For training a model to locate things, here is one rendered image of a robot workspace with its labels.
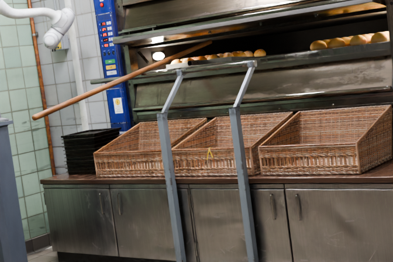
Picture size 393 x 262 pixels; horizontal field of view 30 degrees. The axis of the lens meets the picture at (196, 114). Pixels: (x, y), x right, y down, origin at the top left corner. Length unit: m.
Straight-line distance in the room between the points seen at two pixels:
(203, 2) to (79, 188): 1.37
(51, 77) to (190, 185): 1.81
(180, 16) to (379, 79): 1.35
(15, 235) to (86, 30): 1.52
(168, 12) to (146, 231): 1.38
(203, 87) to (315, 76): 0.78
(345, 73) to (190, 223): 1.18
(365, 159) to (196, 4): 1.55
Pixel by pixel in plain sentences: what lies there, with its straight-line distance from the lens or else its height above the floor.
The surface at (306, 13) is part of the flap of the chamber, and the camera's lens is 3.98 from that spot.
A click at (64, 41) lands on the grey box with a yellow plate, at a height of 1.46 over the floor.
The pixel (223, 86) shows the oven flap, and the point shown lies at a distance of 4.46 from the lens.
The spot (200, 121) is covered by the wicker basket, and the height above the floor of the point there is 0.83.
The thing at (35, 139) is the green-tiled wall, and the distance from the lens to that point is 5.48.
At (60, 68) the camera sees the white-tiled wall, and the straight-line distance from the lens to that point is 5.38.
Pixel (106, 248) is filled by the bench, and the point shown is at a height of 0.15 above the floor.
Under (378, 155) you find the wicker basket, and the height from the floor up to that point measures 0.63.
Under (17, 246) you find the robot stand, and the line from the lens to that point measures 4.53.
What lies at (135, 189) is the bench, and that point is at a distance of 4.29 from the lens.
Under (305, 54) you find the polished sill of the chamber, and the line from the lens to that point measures 4.14.
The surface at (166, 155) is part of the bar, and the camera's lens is 4.01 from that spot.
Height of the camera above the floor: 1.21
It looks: 4 degrees down
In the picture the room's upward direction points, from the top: 7 degrees counter-clockwise
